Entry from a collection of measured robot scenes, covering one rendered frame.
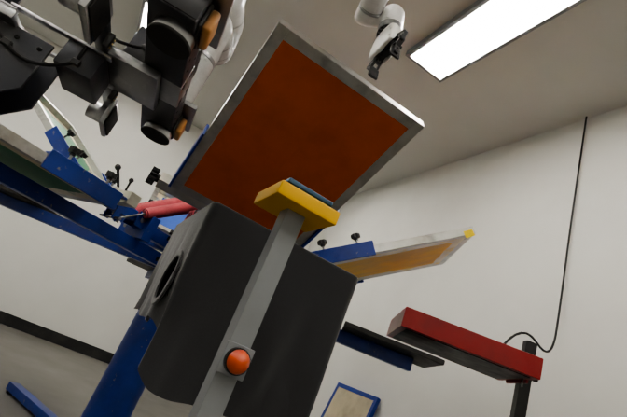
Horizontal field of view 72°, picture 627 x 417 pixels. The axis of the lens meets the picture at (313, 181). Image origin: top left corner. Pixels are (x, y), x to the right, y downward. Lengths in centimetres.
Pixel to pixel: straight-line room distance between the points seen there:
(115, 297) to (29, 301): 84
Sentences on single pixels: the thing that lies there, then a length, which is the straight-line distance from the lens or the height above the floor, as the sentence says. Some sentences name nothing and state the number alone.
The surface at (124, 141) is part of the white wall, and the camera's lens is 592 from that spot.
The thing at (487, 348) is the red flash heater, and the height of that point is 106.
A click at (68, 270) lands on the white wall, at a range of 566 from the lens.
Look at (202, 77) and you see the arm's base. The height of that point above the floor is 124.
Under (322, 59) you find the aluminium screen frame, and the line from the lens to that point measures 139.
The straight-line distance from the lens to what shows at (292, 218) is 82.
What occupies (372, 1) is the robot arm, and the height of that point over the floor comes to 170.
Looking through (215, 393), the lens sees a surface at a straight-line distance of 78.
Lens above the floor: 67
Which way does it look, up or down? 23 degrees up
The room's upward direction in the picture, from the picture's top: 23 degrees clockwise
